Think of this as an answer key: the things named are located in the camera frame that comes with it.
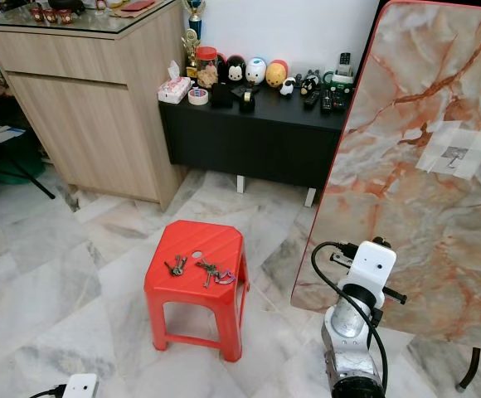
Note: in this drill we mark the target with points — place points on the green phone base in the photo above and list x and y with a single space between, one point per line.
340 82

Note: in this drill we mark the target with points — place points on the slim black remote control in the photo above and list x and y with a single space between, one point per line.
312 99

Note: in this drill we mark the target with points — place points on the small white black toy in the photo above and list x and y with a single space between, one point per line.
288 86

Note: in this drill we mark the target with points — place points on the white figurine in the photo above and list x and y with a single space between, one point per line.
104 2

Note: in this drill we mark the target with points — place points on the wide black remote control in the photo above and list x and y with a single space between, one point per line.
332 100

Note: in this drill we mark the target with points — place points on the small gold trophy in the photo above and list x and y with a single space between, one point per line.
191 46

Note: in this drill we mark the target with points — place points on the marble table with red edge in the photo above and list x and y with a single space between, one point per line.
423 249

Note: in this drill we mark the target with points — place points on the small red cup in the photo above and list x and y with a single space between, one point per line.
37 12
65 16
51 14

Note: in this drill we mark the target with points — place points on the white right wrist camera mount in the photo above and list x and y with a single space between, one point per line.
373 264

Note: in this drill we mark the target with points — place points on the black tape dispenser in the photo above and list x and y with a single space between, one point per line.
247 101

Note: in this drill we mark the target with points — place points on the red packet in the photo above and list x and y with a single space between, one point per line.
137 6

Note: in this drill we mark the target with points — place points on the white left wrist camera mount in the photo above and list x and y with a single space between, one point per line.
81 385

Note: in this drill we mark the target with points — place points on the light wooden cabinet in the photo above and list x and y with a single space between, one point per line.
99 124

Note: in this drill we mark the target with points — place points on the white duck plush toy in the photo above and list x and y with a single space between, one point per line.
255 70

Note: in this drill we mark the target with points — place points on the key bunch with pink tag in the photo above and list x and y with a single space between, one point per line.
209 272

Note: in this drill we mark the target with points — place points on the black mouse plush toy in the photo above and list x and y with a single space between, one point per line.
235 70

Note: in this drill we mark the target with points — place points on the flat wooden tray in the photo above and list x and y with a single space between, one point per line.
128 14

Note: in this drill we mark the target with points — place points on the small black box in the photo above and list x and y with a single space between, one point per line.
239 88

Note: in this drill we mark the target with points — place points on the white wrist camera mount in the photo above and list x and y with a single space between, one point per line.
373 264
81 385

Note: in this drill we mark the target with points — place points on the white pink tissue box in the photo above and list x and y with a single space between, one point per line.
174 89

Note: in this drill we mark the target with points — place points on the dark key bunch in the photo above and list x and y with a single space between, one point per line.
177 266

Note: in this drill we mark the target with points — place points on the white blue paper sheet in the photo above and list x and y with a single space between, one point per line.
4 131

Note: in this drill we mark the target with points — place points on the clear jar with red lid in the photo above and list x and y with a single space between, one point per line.
206 68

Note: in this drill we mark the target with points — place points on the black low console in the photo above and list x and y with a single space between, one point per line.
257 141

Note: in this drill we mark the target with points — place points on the orange bear plush toy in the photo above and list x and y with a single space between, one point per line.
276 74

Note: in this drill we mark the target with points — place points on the black teapot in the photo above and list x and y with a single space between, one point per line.
65 3

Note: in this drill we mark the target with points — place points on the white tape roll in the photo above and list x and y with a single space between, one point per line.
191 96

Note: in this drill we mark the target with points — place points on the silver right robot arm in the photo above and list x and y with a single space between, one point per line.
352 332

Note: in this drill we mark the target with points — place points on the blue and gold trophy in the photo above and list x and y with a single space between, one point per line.
195 12

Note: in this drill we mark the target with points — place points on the red plastic stool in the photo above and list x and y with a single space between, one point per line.
207 238

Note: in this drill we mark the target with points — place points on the clear tape patch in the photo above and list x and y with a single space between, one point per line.
431 156

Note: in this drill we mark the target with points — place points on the small black animal toy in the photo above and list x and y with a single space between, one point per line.
309 83

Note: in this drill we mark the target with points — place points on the small metal hook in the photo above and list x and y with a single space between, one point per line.
456 152

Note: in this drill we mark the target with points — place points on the green plastic basin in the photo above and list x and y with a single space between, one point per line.
12 171

